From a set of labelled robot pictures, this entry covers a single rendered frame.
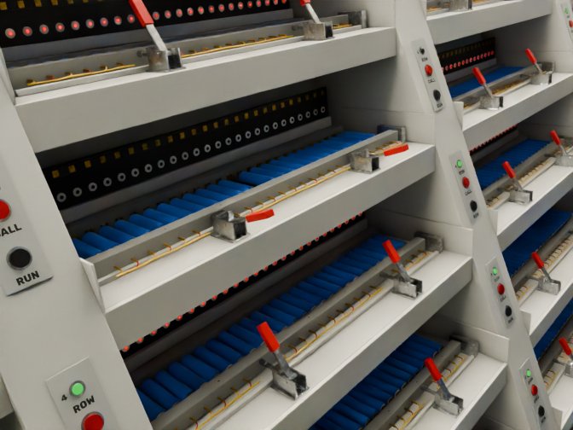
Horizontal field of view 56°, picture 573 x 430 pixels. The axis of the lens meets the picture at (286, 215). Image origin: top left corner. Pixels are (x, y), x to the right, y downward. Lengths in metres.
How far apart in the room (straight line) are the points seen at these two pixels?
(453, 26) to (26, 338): 0.88
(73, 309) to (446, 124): 0.68
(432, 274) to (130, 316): 0.52
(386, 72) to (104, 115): 0.53
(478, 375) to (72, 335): 0.70
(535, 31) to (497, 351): 0.87
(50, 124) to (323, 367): 0.42
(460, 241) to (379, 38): 0.36
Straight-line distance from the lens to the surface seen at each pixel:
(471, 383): 0.99
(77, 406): 0.53
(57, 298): 0.52
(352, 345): 0.75
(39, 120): 0.54
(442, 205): 0.96
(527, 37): 1.59
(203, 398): 0.66
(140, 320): 0.55
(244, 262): 0.62
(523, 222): 1.16
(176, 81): 0.61
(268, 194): 0.70
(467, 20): 1.15
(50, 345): 0.52
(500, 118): 1.16
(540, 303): 1.22
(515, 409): 1.10
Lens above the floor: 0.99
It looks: 7 degrees down
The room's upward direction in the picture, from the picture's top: 21 degrees counter-clockwise
